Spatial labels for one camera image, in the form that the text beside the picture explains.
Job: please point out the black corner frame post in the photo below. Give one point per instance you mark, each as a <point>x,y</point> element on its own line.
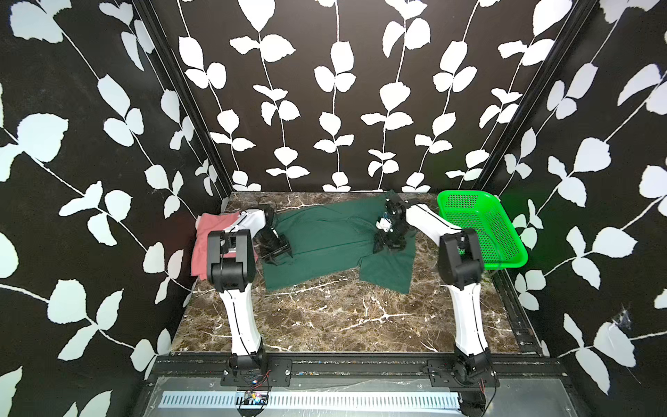
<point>575,22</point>
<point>170,71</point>

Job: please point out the black corner frame post left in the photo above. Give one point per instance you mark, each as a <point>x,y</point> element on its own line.
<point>170,71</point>

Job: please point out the black front aluminium rail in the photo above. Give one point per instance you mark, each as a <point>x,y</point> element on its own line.
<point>283,369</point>

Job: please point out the black corner frame post right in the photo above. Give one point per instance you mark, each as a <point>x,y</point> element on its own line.
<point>575,22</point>

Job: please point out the white slotted cable duct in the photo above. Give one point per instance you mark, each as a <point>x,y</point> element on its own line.
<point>443,402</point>

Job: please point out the dark green t-shirt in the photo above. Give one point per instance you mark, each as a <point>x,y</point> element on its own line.
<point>327,239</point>

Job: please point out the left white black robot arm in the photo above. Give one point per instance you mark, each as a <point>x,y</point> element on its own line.
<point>248,353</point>

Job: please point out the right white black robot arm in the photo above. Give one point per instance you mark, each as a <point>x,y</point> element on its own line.
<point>460,267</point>

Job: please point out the small electronics board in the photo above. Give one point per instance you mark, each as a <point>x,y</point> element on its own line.
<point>253,399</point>

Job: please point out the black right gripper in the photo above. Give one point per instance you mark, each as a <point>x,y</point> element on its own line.
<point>381,239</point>

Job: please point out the green plastic basket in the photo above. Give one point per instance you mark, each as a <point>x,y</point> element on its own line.
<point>501,247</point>

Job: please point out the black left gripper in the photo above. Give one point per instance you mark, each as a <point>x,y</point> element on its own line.
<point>283,247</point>

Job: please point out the black right side rail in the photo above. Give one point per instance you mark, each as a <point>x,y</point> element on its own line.
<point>520,324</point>

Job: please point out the pink folded t-shirt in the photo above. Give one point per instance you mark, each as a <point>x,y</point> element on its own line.
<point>224,252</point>

